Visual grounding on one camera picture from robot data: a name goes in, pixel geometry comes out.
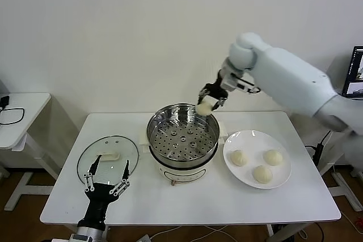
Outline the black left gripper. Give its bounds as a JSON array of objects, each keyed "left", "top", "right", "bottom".
[{"left": 78, "top": 155, "right": 131, "bottom": 230}]

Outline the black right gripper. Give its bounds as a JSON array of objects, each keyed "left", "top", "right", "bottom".
[{"left": 197, "top": 73, "right": 230, "bottom": 112}]

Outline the white steamed baozi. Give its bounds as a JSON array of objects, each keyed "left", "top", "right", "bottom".
[
  {"left": 229, "top": 150, "right": 249, "bottom": 167},
  {"left": 263, "top": 150, "right": 284, "bottom": 167},
  {"left": 197, "top": 97, "right": 218, "bottom": 117},
  {"left": 252, "top": 165, "right": 273, "bottom": 185}
]

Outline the round glass pot lid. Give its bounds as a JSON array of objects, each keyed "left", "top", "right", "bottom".
[{"left": 77, "top": 135, "right": 140, "bottom": 189}]

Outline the perforated steel steamer basket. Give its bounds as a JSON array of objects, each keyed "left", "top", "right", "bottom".
[{"left": 146, "top": 103, "right": 221, "bottom": 168}]

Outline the white electric cooking pot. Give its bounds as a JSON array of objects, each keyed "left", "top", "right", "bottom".
[{"left": 138, "top": 121, "right": 229, "bottom": 188}]

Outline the round white plate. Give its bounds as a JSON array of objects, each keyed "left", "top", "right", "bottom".
[{"left": 223, "top": 130, "right": 292, "bottom": 189}]

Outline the white side table with adapter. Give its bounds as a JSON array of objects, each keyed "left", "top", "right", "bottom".
[{"left": 0, "top": 92, "right": 59, "bottom": 211}]

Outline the black hanging power brick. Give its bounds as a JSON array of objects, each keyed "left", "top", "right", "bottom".
[{"left": 305, "top": 143, "right": 324, "bottom": 167}]

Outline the open dark laptop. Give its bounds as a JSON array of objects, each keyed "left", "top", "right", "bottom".
[{"left": 342, "top": 45, "right": 363, "bottom": 100}]

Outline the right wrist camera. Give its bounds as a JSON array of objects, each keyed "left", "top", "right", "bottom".
[{"left": 231, "top": 74, "right": 261, "bottom": 95}]

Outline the black looped cable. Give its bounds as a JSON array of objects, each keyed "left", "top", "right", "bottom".
[{"left": 0, "top": 108, "right": 26, "bottom": 126}]

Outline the white laptop charging cable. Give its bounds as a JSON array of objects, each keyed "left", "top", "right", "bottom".
[{"left": 320, "top": 130, "right": 334, "bottom": 146}]

